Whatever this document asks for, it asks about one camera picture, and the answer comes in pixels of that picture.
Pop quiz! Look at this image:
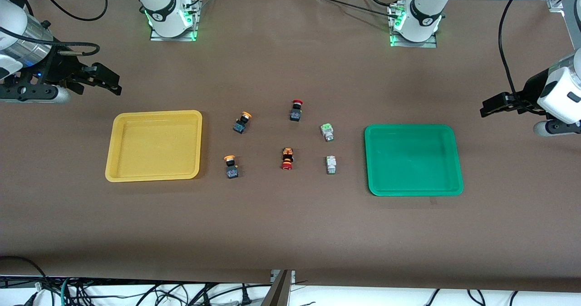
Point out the yellow plastic tray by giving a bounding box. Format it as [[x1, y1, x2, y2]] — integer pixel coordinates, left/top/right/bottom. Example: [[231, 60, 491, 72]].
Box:
[[105, 110, 203, 183]]

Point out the brown table leg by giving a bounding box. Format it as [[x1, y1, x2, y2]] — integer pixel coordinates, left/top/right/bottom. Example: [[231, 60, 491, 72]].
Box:
[[261, 270, 291, 306]]

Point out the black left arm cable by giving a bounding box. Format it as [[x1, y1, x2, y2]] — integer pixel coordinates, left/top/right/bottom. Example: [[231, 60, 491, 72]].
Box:
[[498, 0, 535, 95]]

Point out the red button black base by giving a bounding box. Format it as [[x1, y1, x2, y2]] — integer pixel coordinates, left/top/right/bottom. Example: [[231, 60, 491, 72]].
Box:
[[289, 99, 304, 123]]

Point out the black cable on mat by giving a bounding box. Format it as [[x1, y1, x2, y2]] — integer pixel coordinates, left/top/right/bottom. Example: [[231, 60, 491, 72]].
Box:
[[310, 0, 394, 16]]

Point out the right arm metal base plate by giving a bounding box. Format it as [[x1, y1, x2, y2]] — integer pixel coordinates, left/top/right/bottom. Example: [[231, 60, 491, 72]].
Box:
[[150, 0, 201, 42]]

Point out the black floor cable loop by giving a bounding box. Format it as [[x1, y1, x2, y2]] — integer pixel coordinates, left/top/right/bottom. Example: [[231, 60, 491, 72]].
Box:
[[0, 256, 49, 306]]

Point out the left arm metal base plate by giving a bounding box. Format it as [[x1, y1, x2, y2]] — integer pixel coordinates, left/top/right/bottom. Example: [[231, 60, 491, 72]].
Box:
[[389, 4, 438, 49]]

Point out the brown table mat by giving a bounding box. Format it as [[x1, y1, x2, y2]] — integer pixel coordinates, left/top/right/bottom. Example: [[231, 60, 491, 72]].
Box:
[[0, 0, 581, 293]]

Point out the yellow push button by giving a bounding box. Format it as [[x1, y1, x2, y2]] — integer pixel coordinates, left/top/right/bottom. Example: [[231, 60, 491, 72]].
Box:
[[223, 154, 240, 179], [233, 111, 253, 134]]

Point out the white table bracket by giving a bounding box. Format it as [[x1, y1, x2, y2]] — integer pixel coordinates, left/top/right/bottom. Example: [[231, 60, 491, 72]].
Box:
[[271, 270, 296, 285]]

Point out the green plastic tray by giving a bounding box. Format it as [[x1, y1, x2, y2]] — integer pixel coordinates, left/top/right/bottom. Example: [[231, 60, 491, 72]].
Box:
[[364, 124, 464, 197]]

